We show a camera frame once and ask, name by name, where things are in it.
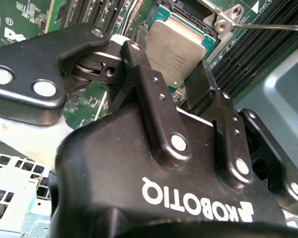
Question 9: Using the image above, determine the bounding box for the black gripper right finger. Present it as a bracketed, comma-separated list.
[185, 59, 298, 217]

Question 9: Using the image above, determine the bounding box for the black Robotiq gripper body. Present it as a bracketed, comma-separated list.
[49, 106, 288, 238]

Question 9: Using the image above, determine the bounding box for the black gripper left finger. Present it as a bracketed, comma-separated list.
[0, 22, 194, 170]

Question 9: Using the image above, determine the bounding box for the CPU with silver top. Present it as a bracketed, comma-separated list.
[146, 6, 219, 96]

